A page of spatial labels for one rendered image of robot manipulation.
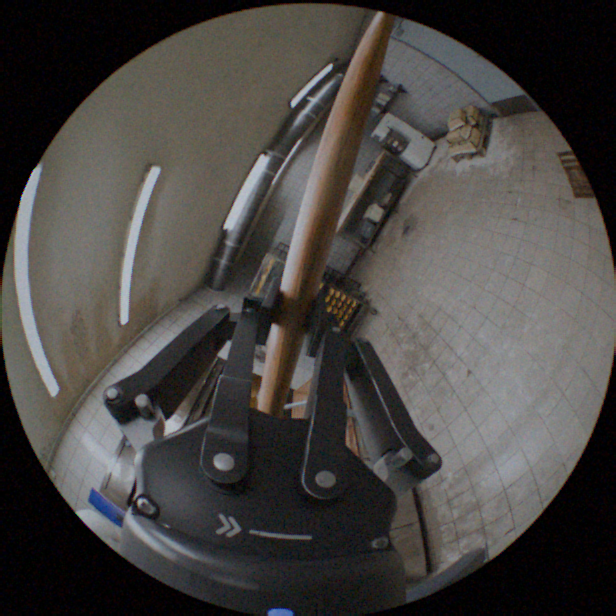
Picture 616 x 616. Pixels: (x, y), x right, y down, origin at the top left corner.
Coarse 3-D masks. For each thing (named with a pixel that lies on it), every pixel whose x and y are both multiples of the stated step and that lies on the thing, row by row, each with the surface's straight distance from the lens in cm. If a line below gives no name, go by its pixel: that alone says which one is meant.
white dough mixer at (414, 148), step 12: (384, 120) 504; (396, 120) 517; (384, 132) 486; (396, 132) 498; (408, 132) 513; (384, 144) 482; (396, 144) 480; (408, 144) 497; (420, 144) 511; (432, 144) 533; (408, 156) 491; (420, 156) 497; (420, 168) 502
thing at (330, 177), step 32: (384, 32) 34; (352, 64) 24; (352, 96) 19; (352, 128) 17; (320, 160) 16; (352, 160) 16; (320, 192) 15; (320, 224) 15; (288, 256) 16; (320, 256) 15; (288, 288) 16; (288, 320) 17; (288, 352) 18; (288, 384) 21
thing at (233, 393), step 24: (240, 336) 11; (240, 360) 9; (240, 384) 8; (216, 408) 7; (240, 408) 7; (216, 432) 6; (240, 432) 6; (216, 456) 6; (240, 456) 6; (216, 480) 5; (240, 480) 6
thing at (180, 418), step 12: (216, 360) 220; (204, 372) 211; (204, 384) 199; (192, 396) 190; (180, 408) 184; (192, 408) 181; (168, 420) 179; (180, 420) 176; (168, 432) 172; (132, 492) 165
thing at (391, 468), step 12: (384, 456) 9; (396, 456) 9; (408, 456) 9; (384, 468) 9; (396, 468) 9; (408, 468) 9; (384, 480) 9; (396, 480) 9; (408, 480) 9; (420, 480) 9; (396, 492) 9
